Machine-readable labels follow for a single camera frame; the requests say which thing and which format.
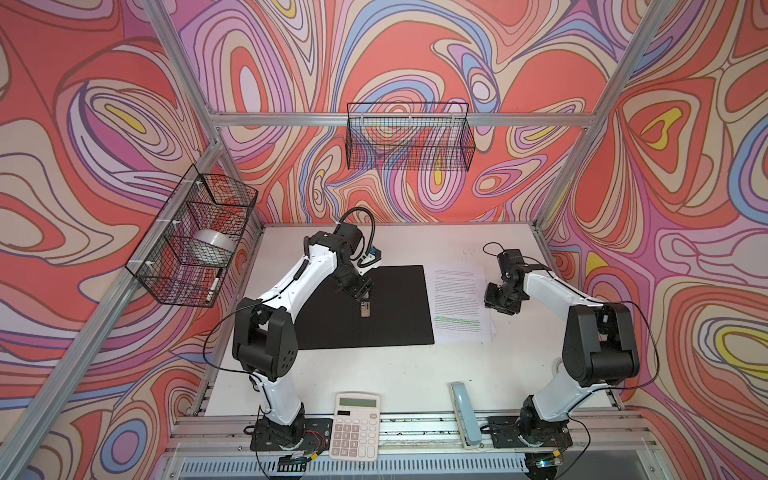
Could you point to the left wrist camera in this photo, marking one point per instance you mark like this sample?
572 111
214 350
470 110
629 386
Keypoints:
371 260

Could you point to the stack of printed papers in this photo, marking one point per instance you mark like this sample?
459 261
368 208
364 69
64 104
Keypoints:
456 302

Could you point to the black wire basket left wall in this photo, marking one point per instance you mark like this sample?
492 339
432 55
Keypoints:
200 228

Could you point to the black wire basket wall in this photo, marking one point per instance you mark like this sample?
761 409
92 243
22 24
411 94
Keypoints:
200 228
409 136

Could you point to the blue file folder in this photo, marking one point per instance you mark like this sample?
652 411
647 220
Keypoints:
396 313

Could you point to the white tape roll in basket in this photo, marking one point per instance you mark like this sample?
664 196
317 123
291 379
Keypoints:
211 248

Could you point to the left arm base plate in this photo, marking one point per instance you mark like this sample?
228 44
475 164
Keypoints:
309 435

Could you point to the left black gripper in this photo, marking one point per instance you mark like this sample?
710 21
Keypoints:
362 289

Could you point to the white marker in basket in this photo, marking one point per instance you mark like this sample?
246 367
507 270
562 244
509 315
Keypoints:
211 293

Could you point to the black wire basket back wall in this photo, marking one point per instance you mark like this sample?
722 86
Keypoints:
409 136

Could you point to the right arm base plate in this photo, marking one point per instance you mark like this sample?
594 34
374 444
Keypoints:
512 432

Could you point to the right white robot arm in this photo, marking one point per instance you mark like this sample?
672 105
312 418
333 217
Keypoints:
599 348

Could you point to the white desk calculator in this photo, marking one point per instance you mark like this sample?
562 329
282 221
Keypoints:
356 427

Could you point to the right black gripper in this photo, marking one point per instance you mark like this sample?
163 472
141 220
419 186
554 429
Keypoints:
490 301

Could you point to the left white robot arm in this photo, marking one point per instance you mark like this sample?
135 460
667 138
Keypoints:
264 339

